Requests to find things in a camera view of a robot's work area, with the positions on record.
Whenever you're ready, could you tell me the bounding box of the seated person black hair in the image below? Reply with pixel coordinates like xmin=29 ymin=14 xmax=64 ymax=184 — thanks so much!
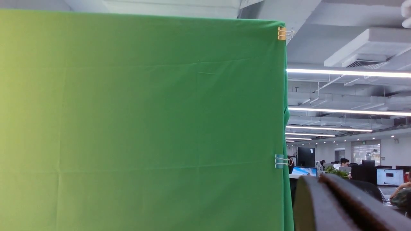
xmin=340 ymin=158 xmax=350 ymax=167

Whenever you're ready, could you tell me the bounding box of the person forearm at desk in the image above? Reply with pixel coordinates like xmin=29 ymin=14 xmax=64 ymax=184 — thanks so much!
xmin=389 ymin=179 xmax=411 ymax=217

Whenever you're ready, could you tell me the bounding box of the green backdrop cloth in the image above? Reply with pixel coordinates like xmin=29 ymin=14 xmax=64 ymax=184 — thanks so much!
xmin=0 ymin=9 xmax=294 ymax=231

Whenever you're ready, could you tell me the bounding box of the ceiling air vent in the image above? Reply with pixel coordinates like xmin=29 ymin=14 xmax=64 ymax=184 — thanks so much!
xmin=341 ymin=54 xmax=388 ymax=69

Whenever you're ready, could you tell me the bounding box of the teal binder clip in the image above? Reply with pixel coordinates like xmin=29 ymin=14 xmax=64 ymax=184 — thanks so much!
xmin=275 ymin=154 xmax=292 ymax=169

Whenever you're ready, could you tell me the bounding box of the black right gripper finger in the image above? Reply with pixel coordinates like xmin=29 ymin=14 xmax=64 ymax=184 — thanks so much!
xmin=293 ymin=174 xmax=411 ymax=231

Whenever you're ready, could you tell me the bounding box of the ceiling light strip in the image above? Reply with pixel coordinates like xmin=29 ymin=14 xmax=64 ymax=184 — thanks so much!
xmin=286 ymin=68 xmax=411 ymax=78

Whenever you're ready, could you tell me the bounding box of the yellow binder clip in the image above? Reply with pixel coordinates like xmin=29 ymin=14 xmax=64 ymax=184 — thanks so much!
xmin=277 ymin=27 xmax=295 ymax=41

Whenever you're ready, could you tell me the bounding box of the laptop with blue screen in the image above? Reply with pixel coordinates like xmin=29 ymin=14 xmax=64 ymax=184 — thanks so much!
xmin=289 ymin=166 xmax=319 ymax=179

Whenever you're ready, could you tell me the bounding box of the green potted plant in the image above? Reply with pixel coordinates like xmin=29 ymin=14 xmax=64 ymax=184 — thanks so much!
xmin=324 ymin=167 xmax=350 ymax=179

